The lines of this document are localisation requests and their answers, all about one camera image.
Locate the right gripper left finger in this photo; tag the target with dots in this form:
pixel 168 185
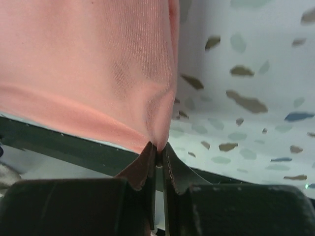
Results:
pixel 123 205

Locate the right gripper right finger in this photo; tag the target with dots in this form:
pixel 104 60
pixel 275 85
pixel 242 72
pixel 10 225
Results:
pixel 196 207

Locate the salmon pink t-shirt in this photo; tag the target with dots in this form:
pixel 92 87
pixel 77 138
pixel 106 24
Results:
pixel 100 69

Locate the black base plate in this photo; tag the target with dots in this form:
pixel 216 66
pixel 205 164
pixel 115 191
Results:
pixel 87 154

